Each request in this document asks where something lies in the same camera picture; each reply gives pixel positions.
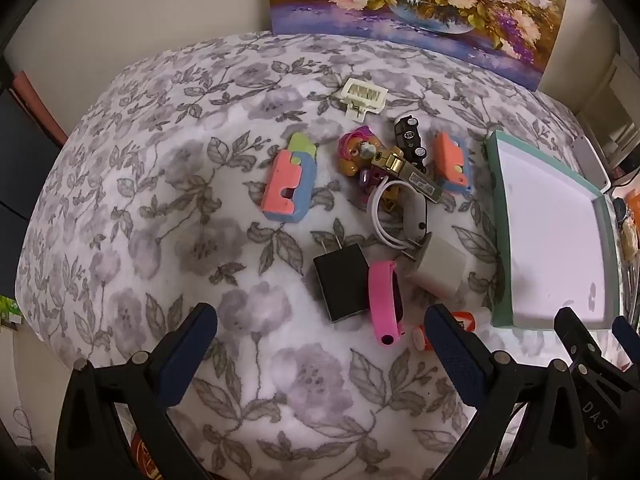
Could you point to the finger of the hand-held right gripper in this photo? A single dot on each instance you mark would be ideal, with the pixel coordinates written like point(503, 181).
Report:
point(575, 335)
point(627, 332)

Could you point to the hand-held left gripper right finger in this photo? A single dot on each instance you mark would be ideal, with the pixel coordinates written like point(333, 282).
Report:
point(455, 355)

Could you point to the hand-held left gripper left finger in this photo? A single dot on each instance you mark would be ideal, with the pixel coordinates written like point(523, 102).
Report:
point(185, 355)

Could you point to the orange white plastic toy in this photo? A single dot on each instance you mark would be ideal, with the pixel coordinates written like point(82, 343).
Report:
point(464, 319)

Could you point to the white charger plug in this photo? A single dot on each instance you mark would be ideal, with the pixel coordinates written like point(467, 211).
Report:
point(440, 265)

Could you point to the pink smartwatch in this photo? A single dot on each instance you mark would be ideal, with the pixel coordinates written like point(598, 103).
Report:
point(380, 300)

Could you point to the teal box tray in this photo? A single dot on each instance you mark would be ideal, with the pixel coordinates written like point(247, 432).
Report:
point(550, 220)

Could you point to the black charger plug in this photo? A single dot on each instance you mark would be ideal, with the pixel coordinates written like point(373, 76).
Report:
point(342, 280)

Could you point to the white smartwatch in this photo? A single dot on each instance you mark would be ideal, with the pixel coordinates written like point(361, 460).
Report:
point(415, 215)

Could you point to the pink blue green foam toy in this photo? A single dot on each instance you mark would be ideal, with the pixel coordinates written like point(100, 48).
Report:
point(285, 185)

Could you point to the orange blue foam toy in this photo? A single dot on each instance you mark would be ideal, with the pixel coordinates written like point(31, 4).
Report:
point(447, 157)

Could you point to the black toy car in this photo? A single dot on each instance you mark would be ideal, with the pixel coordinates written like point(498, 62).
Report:
point(407, 135)

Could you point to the pink pup figure toy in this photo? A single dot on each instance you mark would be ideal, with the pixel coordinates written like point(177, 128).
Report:
point(352, 150)

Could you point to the tan crumpled packet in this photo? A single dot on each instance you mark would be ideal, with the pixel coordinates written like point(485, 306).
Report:
point(631, 240)

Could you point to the red printed packet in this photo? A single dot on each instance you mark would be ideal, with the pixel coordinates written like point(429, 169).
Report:
point(145, 460)

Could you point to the dark blue round object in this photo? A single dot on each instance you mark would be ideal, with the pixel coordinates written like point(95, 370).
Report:
point(620, 210)

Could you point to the grey floral blanket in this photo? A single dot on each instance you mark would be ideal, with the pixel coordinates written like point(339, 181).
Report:
point(150, 210)

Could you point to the white flat device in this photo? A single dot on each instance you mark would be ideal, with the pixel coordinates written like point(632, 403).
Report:
point(590, 160)

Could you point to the green leafy object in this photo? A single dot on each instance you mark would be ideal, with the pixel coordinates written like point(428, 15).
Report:
point(7, 312)

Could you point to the white shelf unit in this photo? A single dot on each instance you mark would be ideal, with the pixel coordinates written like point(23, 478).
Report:
point(620, 110)

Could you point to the dark blue cabinet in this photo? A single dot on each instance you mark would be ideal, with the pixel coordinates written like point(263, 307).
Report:
point(20, 160)

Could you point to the cream plastic clip piece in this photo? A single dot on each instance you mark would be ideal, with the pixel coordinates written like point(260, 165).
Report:
point(362, 94)

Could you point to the flower painting canvas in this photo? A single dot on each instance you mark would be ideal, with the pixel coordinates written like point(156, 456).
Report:
point(400, 0)

